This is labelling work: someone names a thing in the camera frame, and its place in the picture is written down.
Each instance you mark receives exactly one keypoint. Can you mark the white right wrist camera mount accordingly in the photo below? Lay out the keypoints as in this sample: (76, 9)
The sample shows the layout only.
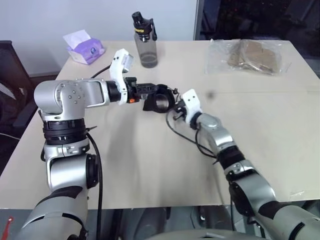
(193, 102)

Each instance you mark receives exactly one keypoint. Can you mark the purple tissue pack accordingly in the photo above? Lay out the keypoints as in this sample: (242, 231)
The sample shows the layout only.
(86, 51)

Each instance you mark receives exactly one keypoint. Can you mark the clear bag of brown cardboard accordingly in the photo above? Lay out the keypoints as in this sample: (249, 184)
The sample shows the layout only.
(250, 56)

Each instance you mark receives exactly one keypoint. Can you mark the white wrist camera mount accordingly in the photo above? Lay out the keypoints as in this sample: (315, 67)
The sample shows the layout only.
(193, 102)
(117, 67)

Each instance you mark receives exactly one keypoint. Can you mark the grey bottle with black cap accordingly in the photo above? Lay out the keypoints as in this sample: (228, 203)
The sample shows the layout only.
(147, 47)

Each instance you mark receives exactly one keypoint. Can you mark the grey window frame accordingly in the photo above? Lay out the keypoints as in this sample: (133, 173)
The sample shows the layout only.
(197, 20)

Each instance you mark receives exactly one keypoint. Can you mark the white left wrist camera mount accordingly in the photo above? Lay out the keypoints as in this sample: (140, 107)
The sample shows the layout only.
(117, 67)

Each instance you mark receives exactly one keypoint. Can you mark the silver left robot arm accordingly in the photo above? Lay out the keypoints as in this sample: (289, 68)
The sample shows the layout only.
(75, 95)

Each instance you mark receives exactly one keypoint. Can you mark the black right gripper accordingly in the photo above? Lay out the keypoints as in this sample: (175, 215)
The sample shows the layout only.
(182, 113)

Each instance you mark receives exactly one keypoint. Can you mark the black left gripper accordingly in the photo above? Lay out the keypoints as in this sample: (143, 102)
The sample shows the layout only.
(143, 89)

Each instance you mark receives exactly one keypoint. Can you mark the black mesh office chair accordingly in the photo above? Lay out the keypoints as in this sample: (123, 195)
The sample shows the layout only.
(12, 75)

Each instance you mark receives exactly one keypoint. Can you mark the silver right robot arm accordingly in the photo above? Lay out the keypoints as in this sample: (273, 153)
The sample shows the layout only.
(250, 185)

